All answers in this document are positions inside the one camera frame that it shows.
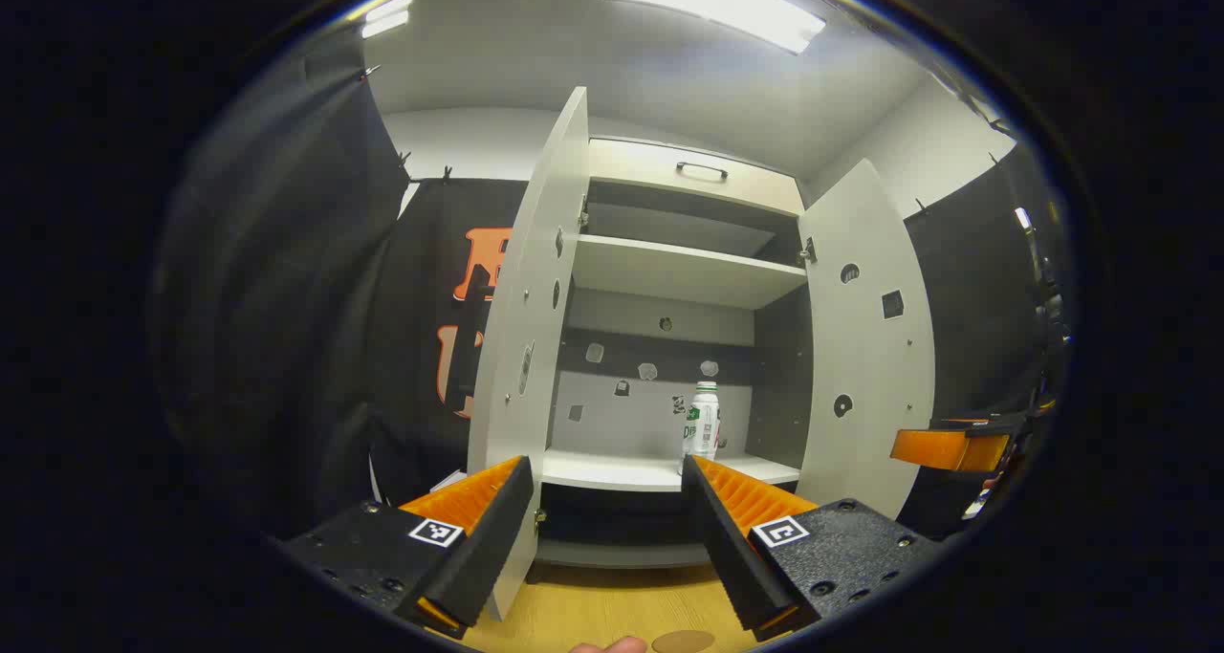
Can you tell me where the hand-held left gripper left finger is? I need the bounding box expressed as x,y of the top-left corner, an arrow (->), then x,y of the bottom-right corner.
277,455 -> 536,641

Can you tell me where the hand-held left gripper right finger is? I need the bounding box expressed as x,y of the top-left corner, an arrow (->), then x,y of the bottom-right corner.
681,455 -> 943,642

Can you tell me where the white bottle green label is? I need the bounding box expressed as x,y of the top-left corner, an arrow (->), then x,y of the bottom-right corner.
679,381 -> 722,476

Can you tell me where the white cabinet door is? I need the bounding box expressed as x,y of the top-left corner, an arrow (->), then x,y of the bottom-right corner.
467,86 -> 590,622
797,159 -> 936,520

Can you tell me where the grey white cabinet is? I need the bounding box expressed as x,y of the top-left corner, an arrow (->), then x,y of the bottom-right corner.
535,137 -> 814,570

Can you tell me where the white cabinet shelf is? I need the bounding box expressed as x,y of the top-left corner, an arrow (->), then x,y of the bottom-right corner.
572,234 -> 809,310

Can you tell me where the white cabinet drawer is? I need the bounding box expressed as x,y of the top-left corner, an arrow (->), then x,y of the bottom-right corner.
588,138 -> 806,216

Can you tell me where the black backdrop cloth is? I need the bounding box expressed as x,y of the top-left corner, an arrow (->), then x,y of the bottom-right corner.
148,32 -> 1077,544

